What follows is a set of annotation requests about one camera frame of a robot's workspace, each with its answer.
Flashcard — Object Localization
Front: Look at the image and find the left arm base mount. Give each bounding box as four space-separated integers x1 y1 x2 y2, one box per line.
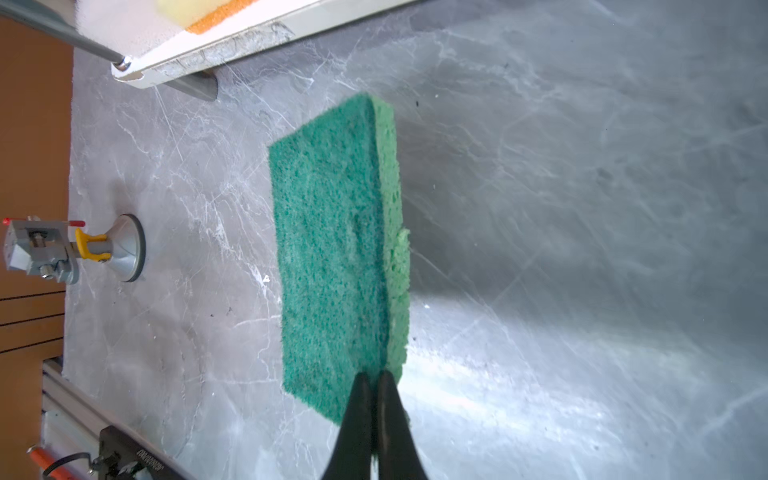
91 425 191 480

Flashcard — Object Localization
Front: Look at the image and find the yellow foam sponge front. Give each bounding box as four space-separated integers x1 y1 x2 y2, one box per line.
155 0 255 35

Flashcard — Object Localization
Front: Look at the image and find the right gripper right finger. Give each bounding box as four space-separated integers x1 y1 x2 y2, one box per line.
374 370 428 480

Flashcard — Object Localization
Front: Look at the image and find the green scouring sponge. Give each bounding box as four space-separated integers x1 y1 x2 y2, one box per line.
268 94 410 424

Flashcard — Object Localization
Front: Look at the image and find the red handled tool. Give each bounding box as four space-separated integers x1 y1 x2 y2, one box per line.
27 446 83 480

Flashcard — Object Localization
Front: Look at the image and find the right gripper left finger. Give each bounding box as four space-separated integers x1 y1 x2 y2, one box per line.
321 372 374 480

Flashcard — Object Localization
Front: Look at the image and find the pale pink foam sponge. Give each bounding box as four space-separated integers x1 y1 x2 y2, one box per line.
75 0 182 57

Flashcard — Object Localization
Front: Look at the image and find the white two-tier shelf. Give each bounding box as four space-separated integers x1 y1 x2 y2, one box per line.
1 1 401 101

